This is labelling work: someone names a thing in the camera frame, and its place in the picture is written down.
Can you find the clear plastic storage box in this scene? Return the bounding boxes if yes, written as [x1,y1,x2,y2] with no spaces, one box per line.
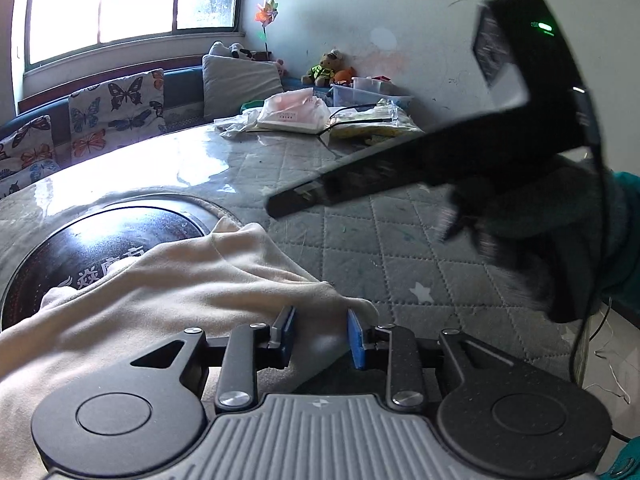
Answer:
[330,76,417,112]

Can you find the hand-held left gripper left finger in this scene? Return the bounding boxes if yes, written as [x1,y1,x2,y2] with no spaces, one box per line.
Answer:
[129,305,297,411]

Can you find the blue sofa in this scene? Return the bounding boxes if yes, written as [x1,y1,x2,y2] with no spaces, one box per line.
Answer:
[0,69,341,161]

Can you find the thin white wire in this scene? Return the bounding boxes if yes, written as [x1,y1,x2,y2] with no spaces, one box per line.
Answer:
[586,305,633,405]

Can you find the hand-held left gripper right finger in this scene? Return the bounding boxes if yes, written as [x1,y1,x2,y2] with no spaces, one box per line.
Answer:
[347,308,517,411]

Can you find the yellow packet in clear wrap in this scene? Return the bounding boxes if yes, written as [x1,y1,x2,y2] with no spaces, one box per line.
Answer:
[329,100,427,144]

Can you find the black and white plush toy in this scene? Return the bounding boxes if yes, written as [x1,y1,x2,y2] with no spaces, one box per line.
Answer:
[209,41,257,62]

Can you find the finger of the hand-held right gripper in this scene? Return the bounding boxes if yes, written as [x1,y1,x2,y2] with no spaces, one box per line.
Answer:
[265,127,441,219]

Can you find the round black hotplate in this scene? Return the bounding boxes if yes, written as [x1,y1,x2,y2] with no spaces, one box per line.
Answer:
[0,199,222,333]

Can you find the white plastic bag with box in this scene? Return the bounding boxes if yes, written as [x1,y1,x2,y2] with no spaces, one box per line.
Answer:
[256,87,332,136]

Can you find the grey quilted star table cover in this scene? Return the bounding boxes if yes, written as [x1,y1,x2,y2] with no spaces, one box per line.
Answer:
[0,119,581,386]

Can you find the teddy bear in yellow vest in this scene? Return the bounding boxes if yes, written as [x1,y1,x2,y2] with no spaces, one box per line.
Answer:
[301,49,344,87]

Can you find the cream sweater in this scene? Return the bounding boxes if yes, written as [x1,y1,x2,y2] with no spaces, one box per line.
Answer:
[0,219,381,480]

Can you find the colourful pinwheel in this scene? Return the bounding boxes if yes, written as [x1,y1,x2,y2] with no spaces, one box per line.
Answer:
[254,0,282,61]

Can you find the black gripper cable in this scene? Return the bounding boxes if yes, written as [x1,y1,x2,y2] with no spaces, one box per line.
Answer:
[569,87,613,388]

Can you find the grey pillow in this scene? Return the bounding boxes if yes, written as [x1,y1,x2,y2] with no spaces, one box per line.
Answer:
[201,54,285,122]

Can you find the person's right hand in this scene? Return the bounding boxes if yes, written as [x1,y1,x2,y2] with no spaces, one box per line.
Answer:
[452,152,603,311]

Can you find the crumpled clear plastic bag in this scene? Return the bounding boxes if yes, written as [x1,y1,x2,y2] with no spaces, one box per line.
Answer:
[213,109,267,139]

